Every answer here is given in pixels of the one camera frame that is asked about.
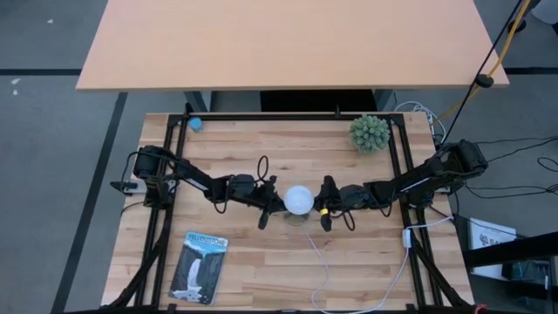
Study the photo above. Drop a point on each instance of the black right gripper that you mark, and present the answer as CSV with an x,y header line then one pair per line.
x,y
344,198

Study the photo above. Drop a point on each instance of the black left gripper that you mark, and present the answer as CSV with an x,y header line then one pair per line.
x,y
268,198

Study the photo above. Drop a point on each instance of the white lightbulb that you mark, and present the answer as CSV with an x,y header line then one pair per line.
x,y
298,200

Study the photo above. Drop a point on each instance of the round lamp socket base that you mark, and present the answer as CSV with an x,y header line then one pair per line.
x,y
296,219

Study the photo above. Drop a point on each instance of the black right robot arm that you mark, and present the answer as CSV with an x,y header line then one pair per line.
x,y
418,183

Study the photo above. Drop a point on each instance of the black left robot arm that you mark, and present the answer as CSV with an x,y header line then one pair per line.
x,y
196,179

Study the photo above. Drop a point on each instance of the green spiky succulent plant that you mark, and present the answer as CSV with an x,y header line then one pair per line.
x,y
369,134

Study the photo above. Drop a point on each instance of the small blue round object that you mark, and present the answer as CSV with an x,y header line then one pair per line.
x,y
195,124

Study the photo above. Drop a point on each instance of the grey desk leg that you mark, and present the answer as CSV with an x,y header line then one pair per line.
x,y
197,101
383,100

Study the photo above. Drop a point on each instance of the peach-coloured desk top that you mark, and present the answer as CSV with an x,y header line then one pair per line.
x,y
287,43

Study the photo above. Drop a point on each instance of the white printed box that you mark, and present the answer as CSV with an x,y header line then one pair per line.
x,y
490,237

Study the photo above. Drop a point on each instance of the black furniture bar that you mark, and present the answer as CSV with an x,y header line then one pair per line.
x,y
510,250

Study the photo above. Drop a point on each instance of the dark box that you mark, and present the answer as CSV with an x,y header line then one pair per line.
x,y
529,272

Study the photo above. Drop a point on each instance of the black round foot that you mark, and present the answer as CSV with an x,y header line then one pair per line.
x,y
516,26

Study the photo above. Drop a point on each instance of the black aluminium table frame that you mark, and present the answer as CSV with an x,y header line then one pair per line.
x,y
283,117

